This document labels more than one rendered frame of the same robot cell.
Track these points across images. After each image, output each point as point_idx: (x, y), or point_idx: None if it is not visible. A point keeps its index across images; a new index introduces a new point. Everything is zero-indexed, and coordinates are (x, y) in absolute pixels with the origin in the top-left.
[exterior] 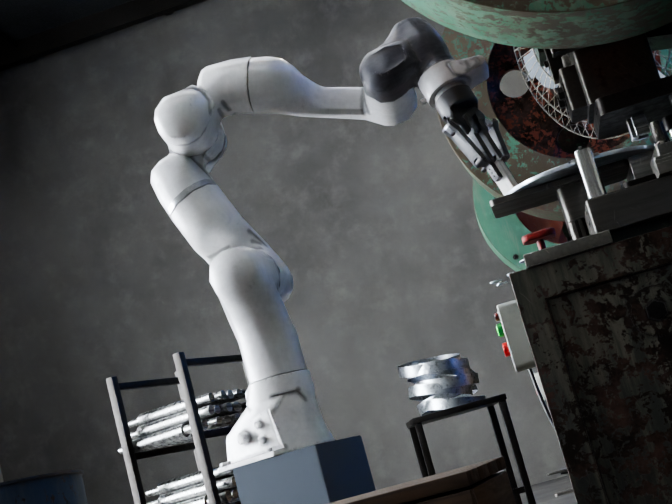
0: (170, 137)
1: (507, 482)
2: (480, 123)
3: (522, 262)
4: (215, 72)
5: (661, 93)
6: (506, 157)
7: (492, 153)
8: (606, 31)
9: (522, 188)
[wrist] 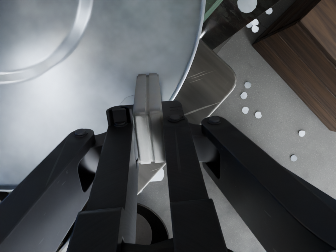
0: None
1: (306, 11)
2: (112, 249)
3: (248, 9)
4: None
5: None
6: (115, 107)
7: (133, 159)
8: None
9: (193, 7)
